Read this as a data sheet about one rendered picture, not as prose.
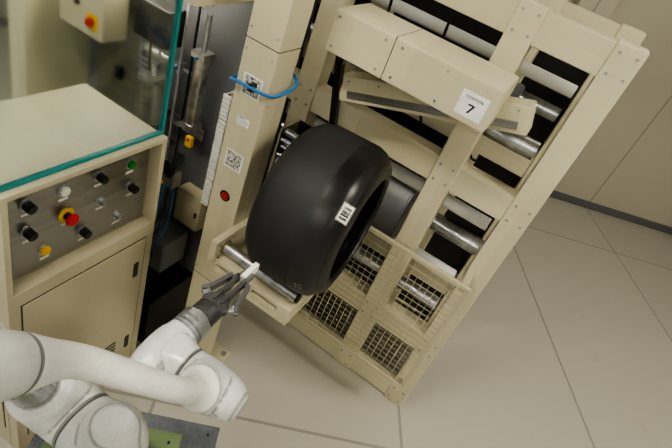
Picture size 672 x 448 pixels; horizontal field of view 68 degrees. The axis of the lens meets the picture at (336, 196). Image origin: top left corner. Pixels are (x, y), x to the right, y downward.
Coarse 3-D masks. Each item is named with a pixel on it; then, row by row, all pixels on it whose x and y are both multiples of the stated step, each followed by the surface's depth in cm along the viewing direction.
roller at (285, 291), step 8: (224, 248) 183; (232, 248) 182; (232, 256) 182; (240, 256) 181; (248, 256) 182; (240, 264) 181; (248, 264) 180; (256, 272) 179; (264, 280) 178; (272, 280) 177; (280, 288) 176; (288, 288) 176; (288, 296) 175; (296, 296) 175
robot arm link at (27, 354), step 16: (0, 336) 70; (16, 336) 73; (32, 336) 77; (0, 352) 68; (16, 352) 71; (32, 352) 74; (0, 368) 68; (16, 368) 70; (32, 368) 74; (0, 384) 68; (16, 384) 71; (32, 384) 75; (0, 400) 70
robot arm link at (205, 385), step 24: (48, 360) 77; (72, 360) 84; (96, 360) 90; (120, 360) 94; (192, 360) 116; (216, 360) 118; (48, 384) 82; (120, 384) 93; (144, 384) 96; (168, 384) 99; (192, 384) 104; (216, 384) 110; (240, 384) 115; (192, 408) 109; (216, 408) 111; (240, 408) 113
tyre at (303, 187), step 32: (320, 128) 161; (288, 160) 151; (320, 160) 150; (352, 160) 152; (384, 160) 162; (288, 192) 147; (320, 192) 146; (352, 192) 147; (384, 192) 183; (256, 224) 152; (288, 224) 147; (320, 224) 145; (352, 224) 152; (256, 256) 158; (288, 256) 150; (320, 256) 148; (352, 256) 188; (320, 288) 162
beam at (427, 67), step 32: (352, 32) 163; (384, 32) 158; (416, 32) 168; (384, 64) 161; (416, 64) 156; (448, 64) 152; (480, 64) 162; (416, 96) 160; (448, 96) 155; (480, 128) 154
